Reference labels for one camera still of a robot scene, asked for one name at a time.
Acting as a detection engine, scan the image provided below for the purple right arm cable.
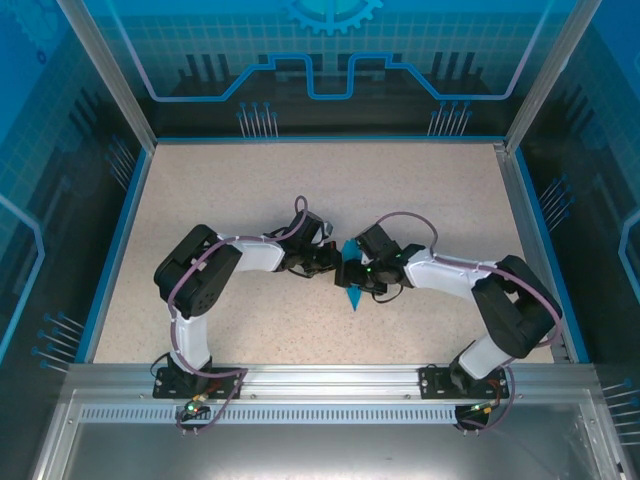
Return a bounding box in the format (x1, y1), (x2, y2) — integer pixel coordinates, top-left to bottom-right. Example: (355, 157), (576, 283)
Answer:
(374, 211), (564, 435)

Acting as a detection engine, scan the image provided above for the slotted metal cable duct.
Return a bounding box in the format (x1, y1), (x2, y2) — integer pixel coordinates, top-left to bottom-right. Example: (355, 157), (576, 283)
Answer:
(78, 405), (464, 426)

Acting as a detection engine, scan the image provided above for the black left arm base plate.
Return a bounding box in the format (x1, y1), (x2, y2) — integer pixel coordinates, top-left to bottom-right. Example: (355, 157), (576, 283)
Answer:
(153, 367), (246, 400)

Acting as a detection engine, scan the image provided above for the blue cloth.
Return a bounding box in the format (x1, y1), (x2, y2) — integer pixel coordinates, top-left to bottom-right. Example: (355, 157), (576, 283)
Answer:
(341, 238), (365, 312)

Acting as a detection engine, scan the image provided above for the blue edge strip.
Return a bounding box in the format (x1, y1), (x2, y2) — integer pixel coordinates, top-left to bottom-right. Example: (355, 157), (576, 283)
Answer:
(73, 146), (155, 365)
(513, 147), (592, 364)

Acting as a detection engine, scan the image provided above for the aluminium side rail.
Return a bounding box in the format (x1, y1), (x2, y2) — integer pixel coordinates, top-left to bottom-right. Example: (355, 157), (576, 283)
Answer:
(492, 142), (574, 364)

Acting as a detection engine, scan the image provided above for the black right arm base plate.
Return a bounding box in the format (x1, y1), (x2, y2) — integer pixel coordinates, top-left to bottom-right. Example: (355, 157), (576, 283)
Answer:
(418, 365), (507, 400)

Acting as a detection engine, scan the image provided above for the left cable connector with light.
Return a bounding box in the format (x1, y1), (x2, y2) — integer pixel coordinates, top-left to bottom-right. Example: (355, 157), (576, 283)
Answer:
(180, 392), (221, 420)

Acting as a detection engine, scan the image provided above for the aluminium mounting rail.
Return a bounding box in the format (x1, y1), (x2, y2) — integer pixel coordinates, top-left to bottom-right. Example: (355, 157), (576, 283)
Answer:
(67, 363), (597, 402)

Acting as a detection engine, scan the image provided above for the cable connector with light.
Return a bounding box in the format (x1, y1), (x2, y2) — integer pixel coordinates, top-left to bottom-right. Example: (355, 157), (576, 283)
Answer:
(180, 392), (221, 420)
(467, 397), (504, 417)

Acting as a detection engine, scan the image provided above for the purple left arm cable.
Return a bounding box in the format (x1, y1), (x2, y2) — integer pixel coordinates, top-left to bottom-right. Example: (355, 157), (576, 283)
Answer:
(167, 195), (309, 435)

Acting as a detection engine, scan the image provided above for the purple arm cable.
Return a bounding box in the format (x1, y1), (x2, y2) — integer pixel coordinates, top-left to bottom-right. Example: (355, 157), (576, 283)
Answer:
(374, 211), (564, 435)
(167, 195), (309, 435)

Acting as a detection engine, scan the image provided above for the aluminium frame post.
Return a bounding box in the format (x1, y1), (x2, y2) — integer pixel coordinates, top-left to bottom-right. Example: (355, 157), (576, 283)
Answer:
(503, 0), (609, 152)
(55, 0), (160, 151)

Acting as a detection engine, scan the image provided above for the right cable connector with light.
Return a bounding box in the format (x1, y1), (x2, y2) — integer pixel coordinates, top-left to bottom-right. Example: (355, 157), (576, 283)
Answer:
(467, 397), (504, 417)

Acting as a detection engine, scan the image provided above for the grey metal sheet panel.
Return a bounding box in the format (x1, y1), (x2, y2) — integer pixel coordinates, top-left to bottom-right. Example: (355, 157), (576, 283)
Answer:
(29, 389), (626, 480)

